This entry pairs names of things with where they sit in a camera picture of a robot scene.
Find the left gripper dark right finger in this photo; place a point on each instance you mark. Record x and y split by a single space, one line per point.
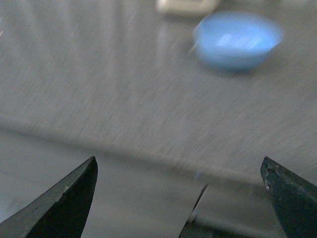
293 199

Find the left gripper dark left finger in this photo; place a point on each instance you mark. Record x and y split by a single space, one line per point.
61 211

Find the blue bowl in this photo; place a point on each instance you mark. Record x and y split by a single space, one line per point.
235 40

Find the cream toaster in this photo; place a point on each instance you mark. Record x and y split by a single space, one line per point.
187 7

